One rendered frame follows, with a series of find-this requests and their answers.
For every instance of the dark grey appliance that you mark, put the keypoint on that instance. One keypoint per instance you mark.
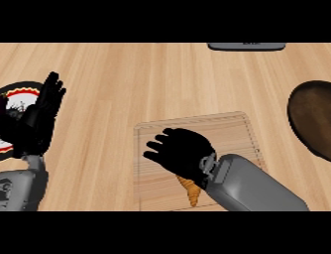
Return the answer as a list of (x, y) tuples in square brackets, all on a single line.
[(247, 46)]

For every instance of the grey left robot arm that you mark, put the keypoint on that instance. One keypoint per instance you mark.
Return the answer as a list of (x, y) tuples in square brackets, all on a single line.
[(15, 190)]

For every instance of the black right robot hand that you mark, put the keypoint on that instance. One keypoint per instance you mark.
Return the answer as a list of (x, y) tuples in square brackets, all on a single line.
[(185, 150)]

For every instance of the golden brown croissant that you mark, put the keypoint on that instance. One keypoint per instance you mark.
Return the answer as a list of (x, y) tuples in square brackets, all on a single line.
[(192, 191)]

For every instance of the pale wooden cutting board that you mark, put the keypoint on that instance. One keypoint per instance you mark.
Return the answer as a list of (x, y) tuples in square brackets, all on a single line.
[(232, 132)]

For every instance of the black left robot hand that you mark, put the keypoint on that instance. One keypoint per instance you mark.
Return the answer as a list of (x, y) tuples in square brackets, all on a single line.
[(35, 122)]

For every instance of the dark brown pan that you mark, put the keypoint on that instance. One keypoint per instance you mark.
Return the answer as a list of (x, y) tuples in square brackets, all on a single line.
[(322, 122)]

